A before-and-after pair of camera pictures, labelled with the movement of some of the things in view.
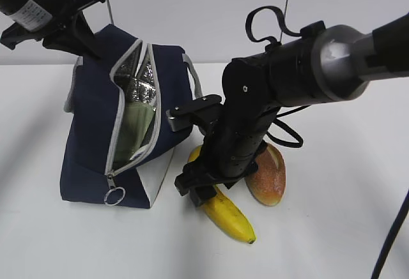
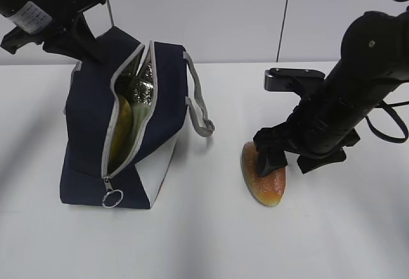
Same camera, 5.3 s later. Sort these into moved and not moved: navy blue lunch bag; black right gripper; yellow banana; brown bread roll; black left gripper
Moved: black right gripper; yellow banana
Not moved: black left gripper; brown bread roll; navy blue lunch bag
